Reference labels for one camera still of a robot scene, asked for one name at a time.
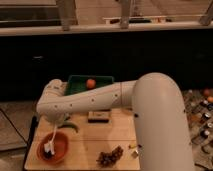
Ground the red orange bowl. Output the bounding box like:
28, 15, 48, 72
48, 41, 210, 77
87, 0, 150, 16
37, 132, 69, 165

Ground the white handled dish brush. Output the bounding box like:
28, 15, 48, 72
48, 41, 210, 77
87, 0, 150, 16
44, 126, 57, 155

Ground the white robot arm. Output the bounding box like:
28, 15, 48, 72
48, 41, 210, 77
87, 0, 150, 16
36, 72, 195, 171

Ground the orange fruit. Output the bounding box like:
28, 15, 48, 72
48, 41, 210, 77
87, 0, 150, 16
86, 79, 96, 89

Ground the green plastic tray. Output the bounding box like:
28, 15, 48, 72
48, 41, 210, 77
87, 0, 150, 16
65, 75, 114, 95

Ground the wooden block with dark top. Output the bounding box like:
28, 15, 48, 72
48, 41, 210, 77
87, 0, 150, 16
88, 111, 110, 123

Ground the green chili pepper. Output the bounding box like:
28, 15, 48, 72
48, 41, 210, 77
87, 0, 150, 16
58, 121, 79, 133

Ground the bunch of dark grapes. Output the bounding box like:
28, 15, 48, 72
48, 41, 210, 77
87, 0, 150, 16
97, 146, 123, 167

